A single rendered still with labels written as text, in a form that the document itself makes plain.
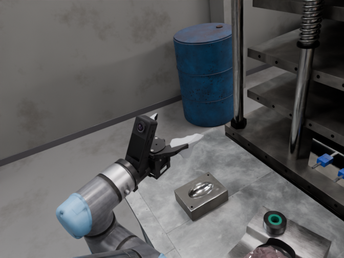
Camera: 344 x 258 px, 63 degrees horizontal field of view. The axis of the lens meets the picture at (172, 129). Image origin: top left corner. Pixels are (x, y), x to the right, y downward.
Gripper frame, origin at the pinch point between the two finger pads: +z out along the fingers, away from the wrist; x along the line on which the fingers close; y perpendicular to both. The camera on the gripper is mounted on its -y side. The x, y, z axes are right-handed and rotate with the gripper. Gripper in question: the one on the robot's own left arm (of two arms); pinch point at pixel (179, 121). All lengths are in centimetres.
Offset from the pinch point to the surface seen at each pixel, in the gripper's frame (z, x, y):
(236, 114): 86, -23, 60
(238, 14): 86, -29, 2
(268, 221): 20, 24, 48
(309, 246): 20, 39, 50
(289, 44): 101, -6, 17
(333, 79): 73, 22, 15
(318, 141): 72, 25, 47
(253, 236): 16, 22, 56
